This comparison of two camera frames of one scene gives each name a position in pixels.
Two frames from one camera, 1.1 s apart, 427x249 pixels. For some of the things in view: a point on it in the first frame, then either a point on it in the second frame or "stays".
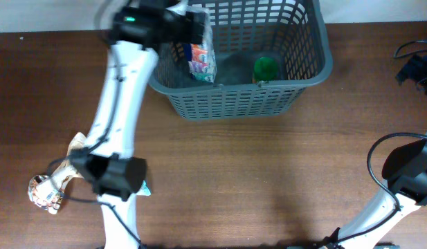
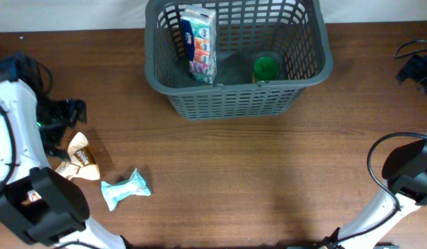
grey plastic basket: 291,31 stays
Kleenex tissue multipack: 201,57 stays
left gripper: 185,30 → 73,108
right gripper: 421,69 stays
